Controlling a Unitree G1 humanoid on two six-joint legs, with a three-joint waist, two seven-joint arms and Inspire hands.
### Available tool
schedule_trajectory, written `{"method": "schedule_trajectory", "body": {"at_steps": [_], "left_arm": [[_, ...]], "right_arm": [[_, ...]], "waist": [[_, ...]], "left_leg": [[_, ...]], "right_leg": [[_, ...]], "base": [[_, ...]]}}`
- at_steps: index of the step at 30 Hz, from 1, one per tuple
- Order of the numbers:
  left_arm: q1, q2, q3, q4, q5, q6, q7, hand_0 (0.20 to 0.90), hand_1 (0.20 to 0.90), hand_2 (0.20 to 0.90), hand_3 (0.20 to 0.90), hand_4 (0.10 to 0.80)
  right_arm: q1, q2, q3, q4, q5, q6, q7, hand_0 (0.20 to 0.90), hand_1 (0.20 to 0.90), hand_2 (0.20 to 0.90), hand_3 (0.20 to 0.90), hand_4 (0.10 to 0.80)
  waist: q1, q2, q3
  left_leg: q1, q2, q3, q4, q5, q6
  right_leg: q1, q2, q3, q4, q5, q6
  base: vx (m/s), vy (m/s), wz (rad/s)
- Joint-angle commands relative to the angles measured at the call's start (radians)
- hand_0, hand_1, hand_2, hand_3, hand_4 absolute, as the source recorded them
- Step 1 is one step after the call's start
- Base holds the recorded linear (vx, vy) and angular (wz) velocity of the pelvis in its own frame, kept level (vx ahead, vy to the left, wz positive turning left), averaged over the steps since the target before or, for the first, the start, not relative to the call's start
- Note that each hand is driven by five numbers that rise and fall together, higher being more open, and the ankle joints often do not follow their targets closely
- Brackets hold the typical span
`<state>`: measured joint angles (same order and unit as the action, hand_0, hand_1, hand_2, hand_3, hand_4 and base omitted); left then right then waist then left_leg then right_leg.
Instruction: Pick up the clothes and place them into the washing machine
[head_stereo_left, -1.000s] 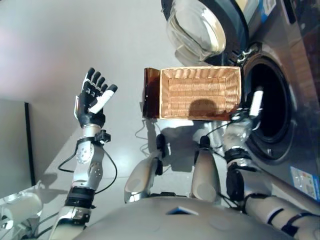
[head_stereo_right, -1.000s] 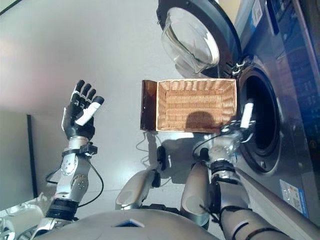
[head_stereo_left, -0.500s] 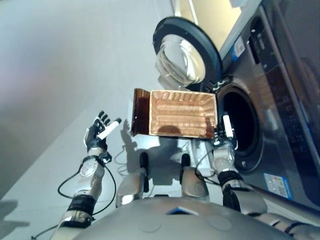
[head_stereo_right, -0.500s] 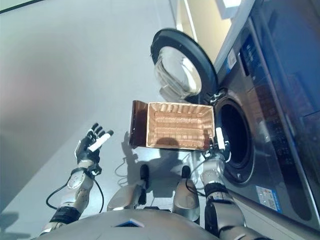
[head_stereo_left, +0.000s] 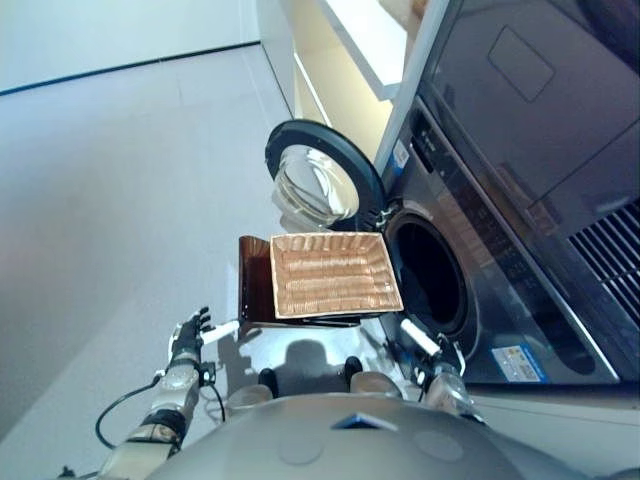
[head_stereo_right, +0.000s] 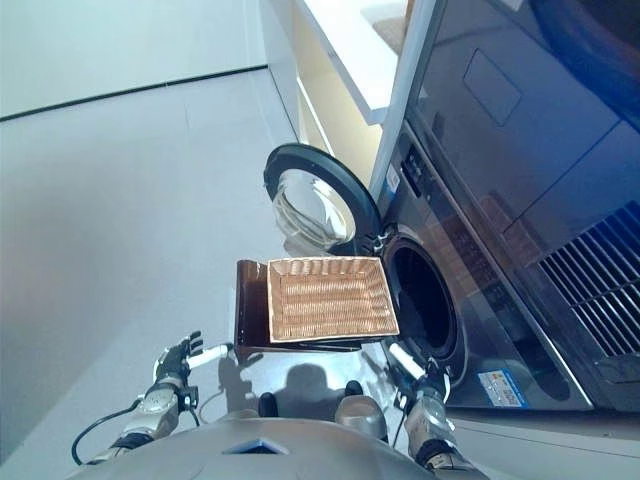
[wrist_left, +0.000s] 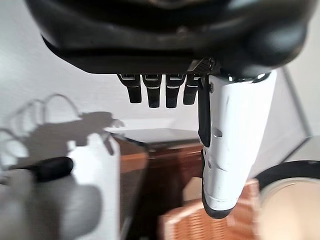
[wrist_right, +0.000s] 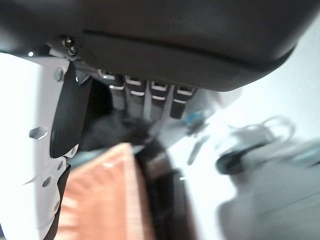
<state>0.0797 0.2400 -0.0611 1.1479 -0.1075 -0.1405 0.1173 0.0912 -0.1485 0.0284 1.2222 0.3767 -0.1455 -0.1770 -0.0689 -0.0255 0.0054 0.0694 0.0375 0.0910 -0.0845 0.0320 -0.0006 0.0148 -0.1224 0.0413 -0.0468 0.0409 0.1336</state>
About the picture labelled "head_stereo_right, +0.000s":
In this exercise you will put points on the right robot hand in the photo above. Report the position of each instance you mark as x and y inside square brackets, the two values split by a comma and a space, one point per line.
[432, 380]

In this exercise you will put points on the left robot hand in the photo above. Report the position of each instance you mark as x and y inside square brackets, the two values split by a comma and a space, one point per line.
[175, 362]

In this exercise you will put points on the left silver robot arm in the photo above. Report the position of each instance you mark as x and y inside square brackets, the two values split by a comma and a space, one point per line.
[150, 415]

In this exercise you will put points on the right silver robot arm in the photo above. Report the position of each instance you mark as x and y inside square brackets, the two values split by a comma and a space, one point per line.
[435, 430]

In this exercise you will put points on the silver washing machine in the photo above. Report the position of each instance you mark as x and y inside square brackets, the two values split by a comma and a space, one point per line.
[500, 200]

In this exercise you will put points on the round washing machine door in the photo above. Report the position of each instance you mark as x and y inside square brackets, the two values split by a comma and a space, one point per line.
[345, 195]

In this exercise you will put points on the energy label sticker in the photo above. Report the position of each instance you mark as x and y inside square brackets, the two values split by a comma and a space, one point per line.
[500, 387]

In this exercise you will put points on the dark brown wooden stool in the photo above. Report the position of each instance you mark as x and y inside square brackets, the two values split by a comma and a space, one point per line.
[250, 310]

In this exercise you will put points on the grey robot torso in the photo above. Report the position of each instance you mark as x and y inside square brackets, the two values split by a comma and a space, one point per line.
[250, 455]

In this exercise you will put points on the wicker laundry basket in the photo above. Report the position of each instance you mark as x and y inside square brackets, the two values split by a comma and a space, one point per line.
[330, 305]

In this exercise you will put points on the dark vent grille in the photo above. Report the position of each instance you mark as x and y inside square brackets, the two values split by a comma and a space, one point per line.
[595, 285]

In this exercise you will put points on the small blue white sticker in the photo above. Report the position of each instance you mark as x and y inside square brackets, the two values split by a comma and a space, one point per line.
[392, 181]

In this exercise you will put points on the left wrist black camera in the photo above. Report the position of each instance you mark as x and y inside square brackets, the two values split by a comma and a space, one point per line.
[190, 396]

